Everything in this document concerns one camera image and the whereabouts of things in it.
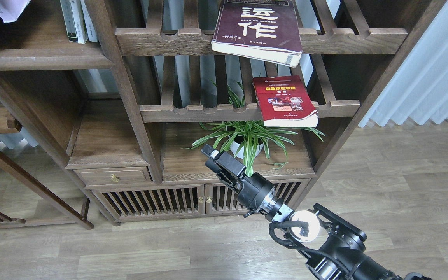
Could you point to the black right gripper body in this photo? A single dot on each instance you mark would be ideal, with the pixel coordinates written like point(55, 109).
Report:
point(256, 193)

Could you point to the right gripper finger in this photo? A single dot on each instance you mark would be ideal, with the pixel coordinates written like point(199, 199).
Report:
point(210, 152)

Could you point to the white lavender paperback book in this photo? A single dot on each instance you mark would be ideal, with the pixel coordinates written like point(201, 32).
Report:
point(11, 10)

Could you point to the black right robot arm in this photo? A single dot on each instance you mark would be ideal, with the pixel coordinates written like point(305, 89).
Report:
point(333, 248)

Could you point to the white plant pot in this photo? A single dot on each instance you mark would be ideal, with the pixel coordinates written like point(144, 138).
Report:
point(235, 149)

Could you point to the green spider plant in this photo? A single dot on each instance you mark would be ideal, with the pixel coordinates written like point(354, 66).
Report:
point(250, 132)

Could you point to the grey upright book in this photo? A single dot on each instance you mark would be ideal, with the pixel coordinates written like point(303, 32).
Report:
point(69, 20)

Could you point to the red textbook with photos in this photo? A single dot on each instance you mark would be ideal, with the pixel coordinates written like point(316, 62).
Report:
point(284, 102)

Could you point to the white upright book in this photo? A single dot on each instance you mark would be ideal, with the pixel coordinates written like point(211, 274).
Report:
point(78, 21)
point(91, 32)

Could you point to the dark wooden bookshelf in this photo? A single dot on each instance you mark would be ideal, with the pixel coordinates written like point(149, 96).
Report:
point(130, 103)

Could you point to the brass drawer knob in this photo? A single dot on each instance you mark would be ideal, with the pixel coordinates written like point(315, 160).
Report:
point(114, 178)

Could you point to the white upright book right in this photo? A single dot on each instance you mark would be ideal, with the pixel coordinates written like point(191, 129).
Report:
point(91, 32)

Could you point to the dark red Chinese book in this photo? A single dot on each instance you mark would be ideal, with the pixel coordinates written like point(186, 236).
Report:
point(260, 29)

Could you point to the white pleated curtain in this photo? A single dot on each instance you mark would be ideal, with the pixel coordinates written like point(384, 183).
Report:
point(419, 89)

